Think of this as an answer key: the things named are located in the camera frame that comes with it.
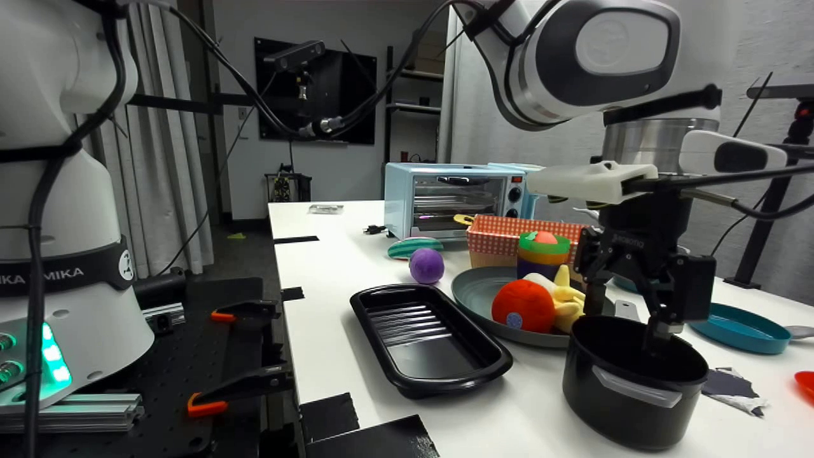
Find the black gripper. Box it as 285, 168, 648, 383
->
579, 185, 719, 340

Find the black pot with grey handle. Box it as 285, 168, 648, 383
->
559, 313, 771, 454

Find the yellow white plush toy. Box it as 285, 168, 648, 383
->
524, 261, 589, 335

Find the multicoloured toy ball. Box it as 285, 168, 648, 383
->
517, 229, 573, 266

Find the blue teal plate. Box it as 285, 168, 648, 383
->
689, 302, 794, 355

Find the red orange plush ball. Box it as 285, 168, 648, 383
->
491, 276, 559, 335

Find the black tripod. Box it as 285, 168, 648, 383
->
724, 98, 814, 289

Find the red checkered basket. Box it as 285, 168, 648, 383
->
466, 213, 589, 275

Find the grey round plate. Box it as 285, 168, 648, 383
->
449, 265, 619, 350

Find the red plate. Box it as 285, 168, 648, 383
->
794, 369, 814, 407

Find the purple ball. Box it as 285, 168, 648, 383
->
407, 246, 448, 287

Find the black ridged baking tray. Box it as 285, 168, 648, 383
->
349, 283, 517, 402

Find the green teal small plate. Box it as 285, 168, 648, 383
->
386, 236, 446, 261

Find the light blue toy oven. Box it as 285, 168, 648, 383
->
381, 159, 544, 243

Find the white curtain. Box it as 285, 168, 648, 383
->
440, 0, 814, 307

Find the black flat panel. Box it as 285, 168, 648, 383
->
297, 390, 364, 443
306, 411, 442, 458

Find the cardboard box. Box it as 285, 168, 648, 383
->
409, 28, 448, 77

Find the small dark cart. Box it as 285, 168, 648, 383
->
262, 163, 316, 204

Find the black clamp orange tip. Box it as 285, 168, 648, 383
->
208, 298, 282, 327
184, 360, 294, 423

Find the black robot mounting stand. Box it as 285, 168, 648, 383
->
0, 275, 301, 458

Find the black horizontal bar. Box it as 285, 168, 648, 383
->
112, 89, 260, 113

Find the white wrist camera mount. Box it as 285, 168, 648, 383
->
521, 158, 662, 208

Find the black camera on tripod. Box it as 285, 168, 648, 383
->
746, 80, 814, 105

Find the dark wall shelf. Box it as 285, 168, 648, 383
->
381, 42, 448, 166

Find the black wall screen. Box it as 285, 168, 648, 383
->
251, 35, 379, 148

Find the black stereo camera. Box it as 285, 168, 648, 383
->
260, 38, 329, 70

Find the aluminium rail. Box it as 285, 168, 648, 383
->
0, 390, 144, 437

